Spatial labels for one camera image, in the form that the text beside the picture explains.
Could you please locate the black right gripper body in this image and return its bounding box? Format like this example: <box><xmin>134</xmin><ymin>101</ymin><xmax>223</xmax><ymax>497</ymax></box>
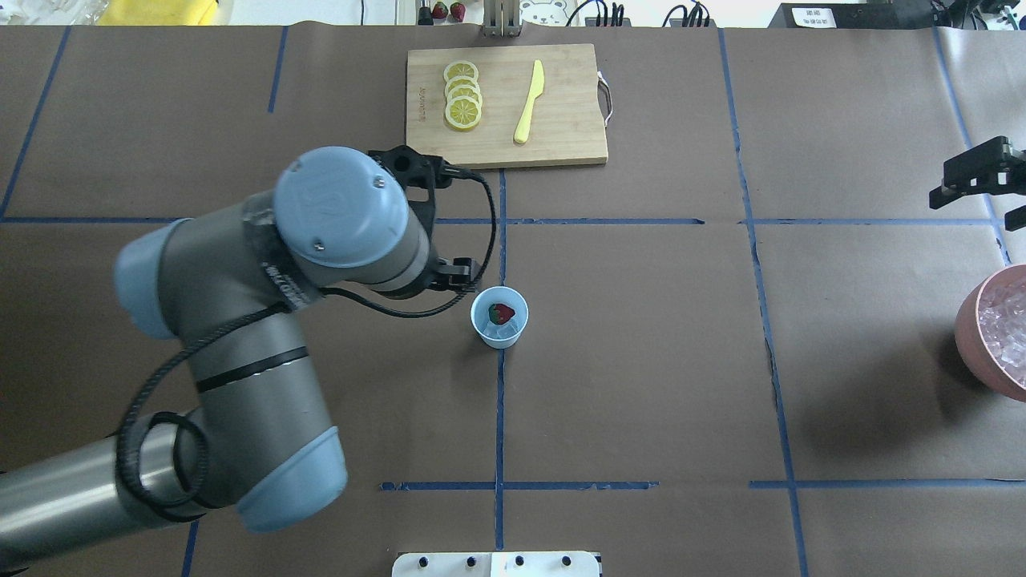
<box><xmin>998</xmin><ymin>143</ymin><xmax>1025</xmax><ymax>196</ymax></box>

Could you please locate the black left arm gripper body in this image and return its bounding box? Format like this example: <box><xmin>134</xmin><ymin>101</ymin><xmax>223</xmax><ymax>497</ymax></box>
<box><xmin>393</xmin><ymin>252</ymin><xmax>450</xmax><ymax>299</ymax></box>

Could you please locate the red strawberry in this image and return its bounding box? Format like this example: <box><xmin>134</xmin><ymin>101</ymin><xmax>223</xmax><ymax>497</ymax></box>
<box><xmin>487</xmin><ymin>302</ymin><xmax>516</xmax><ymax>326</ymax></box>

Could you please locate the clear ice cube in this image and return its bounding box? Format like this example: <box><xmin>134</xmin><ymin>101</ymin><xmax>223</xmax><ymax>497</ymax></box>
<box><xmin>483</xmin><ymin>319</ymin><xmax>520</xmax><ymax>340</ymax></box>

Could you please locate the light blue paper cup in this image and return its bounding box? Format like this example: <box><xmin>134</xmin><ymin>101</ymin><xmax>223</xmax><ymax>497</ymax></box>
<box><xmin>470</xmin><ymin>286</ymin><xmax>529</xmax><ymax>349</ymax></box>

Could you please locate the pile of clear ice cubes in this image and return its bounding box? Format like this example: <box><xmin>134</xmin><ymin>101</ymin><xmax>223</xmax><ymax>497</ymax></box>
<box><xmin>977</xmin><ymin>279</ymin><xmax>1025</xmax><ymax>386</ymax></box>

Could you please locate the pink bowl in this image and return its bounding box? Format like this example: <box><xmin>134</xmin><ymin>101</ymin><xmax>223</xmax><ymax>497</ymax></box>
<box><xmin>954</xmin><ymin>264</ymin><xmax>1025</xmax><ymax>402</ymax></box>

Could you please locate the yellow plastic knife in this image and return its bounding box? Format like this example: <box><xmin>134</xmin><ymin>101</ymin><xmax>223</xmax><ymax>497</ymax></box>
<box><xmin>513</xmin><ymin>59</ymin><xmax>545</xmax><ymax>145</ymax></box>

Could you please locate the top lemon slice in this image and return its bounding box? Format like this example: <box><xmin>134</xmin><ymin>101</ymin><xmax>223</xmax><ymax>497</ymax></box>
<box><xmin>444</xmin><ymin>97</ymin><xmax>483</xmax><ymax>131</ymax></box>

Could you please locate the bamboo cutting board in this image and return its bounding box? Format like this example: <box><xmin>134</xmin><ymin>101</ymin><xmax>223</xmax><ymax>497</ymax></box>
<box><xmin>406</xmin><ymin>43</ymin><xmax>608</xmax><ymax>168</ymax></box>

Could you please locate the black box with label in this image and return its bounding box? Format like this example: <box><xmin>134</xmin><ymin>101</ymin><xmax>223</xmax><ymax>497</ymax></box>
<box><xmin>767</xmin><ymin>1</ymin><xmax>935</xmax><ymax>30</ymax></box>

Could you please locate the spare strawberry right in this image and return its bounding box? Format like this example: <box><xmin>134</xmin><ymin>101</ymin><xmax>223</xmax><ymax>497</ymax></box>
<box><xmin>448</xmin><ymin>1</ymin><xmax>467</xmax><ymax>23</ymax></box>

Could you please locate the yellow cloth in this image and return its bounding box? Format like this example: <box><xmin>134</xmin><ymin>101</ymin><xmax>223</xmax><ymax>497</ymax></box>
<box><xmin>98</xmin><ymin>1</ymin><xmax>220</xmax><ymax>26</ymax></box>

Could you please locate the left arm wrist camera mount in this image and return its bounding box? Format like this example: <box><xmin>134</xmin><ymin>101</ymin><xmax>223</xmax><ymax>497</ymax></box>
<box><xmin>366</xmin><ymin>145</ymin><xmax>453</xmax><ymax>239</ymax></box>

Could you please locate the metal camera stand post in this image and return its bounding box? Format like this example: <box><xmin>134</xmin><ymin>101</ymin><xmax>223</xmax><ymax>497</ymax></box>
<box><xmin>483</xmin><ymin>0</ymin><xmax>523</xmax><ymax>38</ymax></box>

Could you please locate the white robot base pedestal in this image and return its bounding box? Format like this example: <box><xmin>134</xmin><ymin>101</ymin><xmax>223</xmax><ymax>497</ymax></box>
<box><xmin>391</xmin><ymin>551</ymin><xmax>604</xmax><ymax>576</ymax></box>

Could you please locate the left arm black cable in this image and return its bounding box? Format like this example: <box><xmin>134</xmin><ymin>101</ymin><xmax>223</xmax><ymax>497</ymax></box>
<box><xmin>116</xmin><ymin>164</ymin><xmax>498</xmax><ymax>522</ymax></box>

